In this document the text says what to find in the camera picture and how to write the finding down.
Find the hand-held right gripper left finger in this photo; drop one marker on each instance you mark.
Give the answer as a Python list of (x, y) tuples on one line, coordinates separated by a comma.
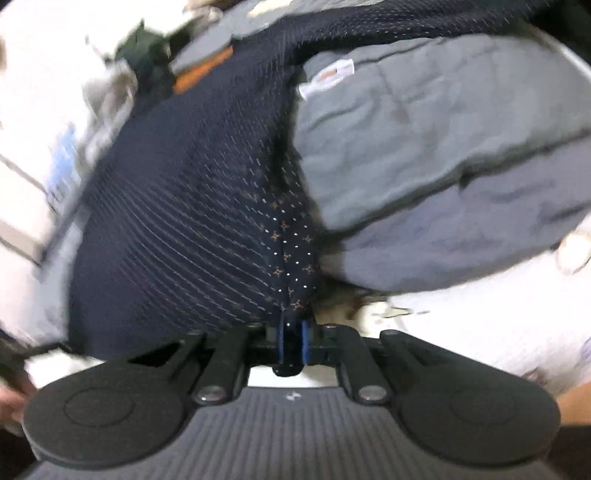
[(280, 346)]

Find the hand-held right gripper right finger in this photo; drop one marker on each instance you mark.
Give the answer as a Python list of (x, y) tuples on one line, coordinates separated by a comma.
[(305, 344)]

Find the navy dotted garment orange lining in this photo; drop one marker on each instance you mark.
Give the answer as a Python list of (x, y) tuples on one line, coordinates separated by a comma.
[(184, 207)]

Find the white printed bed sheet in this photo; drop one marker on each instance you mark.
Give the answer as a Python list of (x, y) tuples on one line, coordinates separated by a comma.
[(485, 332)]

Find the blue printed pillow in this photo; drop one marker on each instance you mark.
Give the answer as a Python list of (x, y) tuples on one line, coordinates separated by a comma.
[(62, 157)]

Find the grey quilted blanket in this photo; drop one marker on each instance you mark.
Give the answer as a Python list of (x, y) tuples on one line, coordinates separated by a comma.
[(438, 161)]

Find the dark green garment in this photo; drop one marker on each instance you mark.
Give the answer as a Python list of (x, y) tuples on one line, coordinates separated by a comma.
[(143, 53)]

